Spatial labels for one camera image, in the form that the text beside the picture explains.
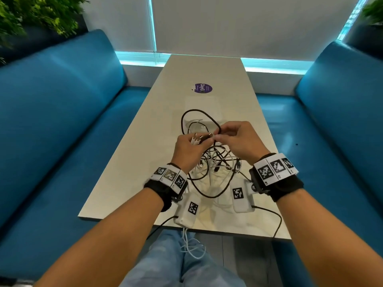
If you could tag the person's right hand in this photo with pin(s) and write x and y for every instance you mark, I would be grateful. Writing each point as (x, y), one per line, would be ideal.
(244, 140)

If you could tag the person's left hand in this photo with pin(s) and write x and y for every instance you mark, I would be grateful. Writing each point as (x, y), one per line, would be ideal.
(188, 152)

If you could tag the white mini drawer box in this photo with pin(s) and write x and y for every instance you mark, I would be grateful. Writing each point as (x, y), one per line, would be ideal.
(203, 103)

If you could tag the person's right forearm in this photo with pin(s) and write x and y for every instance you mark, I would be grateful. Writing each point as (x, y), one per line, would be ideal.
(329, 242)

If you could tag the person's left forearm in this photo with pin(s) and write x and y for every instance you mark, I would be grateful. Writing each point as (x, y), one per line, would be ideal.
(98, 245)

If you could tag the black marker wristband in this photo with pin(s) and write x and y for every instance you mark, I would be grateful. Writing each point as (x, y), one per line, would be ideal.
(169, 176)
(275, 168)

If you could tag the round purple sticker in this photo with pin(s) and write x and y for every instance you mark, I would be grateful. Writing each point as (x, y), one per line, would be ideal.
(203, 88)

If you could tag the white table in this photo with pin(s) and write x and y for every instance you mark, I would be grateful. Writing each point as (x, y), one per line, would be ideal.
(206, 68)

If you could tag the blue sofa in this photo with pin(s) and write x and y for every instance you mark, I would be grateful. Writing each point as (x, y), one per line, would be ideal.
(60, 110)
(338, 116)

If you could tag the light blue jeans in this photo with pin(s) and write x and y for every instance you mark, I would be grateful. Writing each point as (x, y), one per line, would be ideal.
(161, 266)

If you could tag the green artificial plant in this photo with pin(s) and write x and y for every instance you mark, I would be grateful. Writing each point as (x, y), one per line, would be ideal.
(374, 10)
(33, 14)

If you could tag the cyan wall light strips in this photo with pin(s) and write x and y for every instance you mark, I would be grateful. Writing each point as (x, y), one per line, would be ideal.
(134, 58)

